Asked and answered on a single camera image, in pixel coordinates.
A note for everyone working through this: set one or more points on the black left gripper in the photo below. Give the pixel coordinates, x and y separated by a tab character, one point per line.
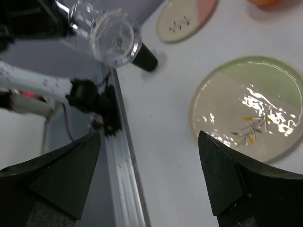
32	20

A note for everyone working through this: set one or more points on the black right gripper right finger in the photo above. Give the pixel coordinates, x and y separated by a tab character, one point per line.
244	192

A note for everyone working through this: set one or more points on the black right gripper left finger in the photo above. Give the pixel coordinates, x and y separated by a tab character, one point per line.
49	190

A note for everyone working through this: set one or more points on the clear drinking glass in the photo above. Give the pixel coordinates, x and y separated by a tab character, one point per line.
109	36

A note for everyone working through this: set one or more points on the dark brown tumbler cup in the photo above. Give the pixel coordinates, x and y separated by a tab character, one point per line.
145	59

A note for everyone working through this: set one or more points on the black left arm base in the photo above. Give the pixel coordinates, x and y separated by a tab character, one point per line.
85	97

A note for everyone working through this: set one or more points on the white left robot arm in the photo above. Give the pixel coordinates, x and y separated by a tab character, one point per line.
12	77

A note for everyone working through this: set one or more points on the green and cream plate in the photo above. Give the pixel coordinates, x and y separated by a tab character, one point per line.
252	104

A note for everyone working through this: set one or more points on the pink and cream plate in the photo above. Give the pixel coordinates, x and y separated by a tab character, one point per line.
181	19

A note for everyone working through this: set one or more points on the orange and white bowl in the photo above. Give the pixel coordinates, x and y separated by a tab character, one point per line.
261	3

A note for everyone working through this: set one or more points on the aluminium mounting rail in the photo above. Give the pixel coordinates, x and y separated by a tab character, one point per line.
127	194

